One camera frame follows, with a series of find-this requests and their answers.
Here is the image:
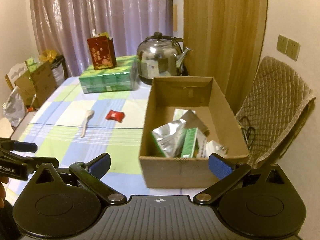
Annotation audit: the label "small green box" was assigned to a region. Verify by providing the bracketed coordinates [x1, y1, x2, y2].
[181, 128, 198, 158]

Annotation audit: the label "silver foil pouch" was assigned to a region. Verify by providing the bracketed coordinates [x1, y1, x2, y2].
[151, 109, 209, 158]

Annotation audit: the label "white green medicine box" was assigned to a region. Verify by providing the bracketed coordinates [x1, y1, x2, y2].
[172, 108, 196, 121]

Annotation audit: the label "person's hand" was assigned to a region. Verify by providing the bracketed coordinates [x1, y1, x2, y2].
[0, 177, 9, 209]

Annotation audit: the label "white plastic bag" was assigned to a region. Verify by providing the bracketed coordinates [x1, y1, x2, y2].
[2, 86, 27, 128]

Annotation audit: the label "plaid tablecloth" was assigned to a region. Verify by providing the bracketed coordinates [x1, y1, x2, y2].
[7, 76, 181, 205]

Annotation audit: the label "white plastic spoon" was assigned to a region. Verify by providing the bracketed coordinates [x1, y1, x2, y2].
[80, 109, 94, 138]

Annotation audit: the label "brown carton on chair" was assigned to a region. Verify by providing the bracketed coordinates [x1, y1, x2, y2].
[5, 58, 57, 108]

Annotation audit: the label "red snack packet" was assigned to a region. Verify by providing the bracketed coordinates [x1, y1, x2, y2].
[105, 109, 125, 123]

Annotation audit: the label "cardboard box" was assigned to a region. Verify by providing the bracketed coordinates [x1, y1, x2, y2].
[139, 76, 249, 189]

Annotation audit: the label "green tissue multipack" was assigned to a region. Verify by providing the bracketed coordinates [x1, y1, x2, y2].
[79, 55, 138, 94]

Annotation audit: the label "red gift bag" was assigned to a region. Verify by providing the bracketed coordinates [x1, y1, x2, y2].
[87, 32, 117, 70]

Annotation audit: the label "stainless steel kettle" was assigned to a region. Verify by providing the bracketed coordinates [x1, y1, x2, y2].
[137, 31, 191, 85]

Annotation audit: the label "purple curtain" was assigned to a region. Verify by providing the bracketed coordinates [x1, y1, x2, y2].
[30, 0, 173, 76]

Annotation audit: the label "wall switch plates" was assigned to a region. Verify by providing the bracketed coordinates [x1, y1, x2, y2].
[277, 35, 300, 61]

